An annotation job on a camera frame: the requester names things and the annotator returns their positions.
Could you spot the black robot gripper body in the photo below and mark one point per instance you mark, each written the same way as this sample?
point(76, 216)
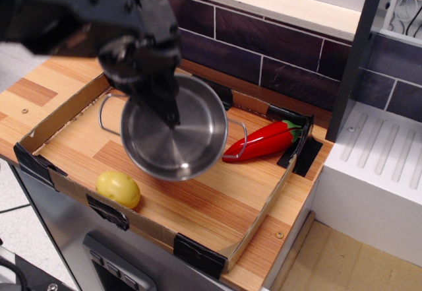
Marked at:
point(134, 40)

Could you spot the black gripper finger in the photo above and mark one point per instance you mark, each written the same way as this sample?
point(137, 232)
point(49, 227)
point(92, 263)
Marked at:
point(158, 99)

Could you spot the stainless steel pot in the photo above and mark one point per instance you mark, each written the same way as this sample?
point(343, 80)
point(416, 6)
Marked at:
point(181, 151)

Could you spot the cardboard fence with black tape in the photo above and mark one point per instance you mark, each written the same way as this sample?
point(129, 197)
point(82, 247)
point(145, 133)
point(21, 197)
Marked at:
point(224, 222)

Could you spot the yellow toy potato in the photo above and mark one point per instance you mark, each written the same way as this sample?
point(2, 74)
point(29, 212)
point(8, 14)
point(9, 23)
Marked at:
point(118, 187)

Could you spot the red toy chili pepper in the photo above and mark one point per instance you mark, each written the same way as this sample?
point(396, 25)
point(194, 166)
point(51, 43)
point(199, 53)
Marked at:
point(276, 137)

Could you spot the grey toy oven front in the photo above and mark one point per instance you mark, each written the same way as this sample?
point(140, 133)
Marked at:
point(108, 247)

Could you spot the white toy sink drainboard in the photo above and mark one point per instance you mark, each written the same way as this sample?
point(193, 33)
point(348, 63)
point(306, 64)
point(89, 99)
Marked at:
point(370, 185)

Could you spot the dark grey vertical post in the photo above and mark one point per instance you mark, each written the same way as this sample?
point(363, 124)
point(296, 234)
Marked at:
point(370, 22)

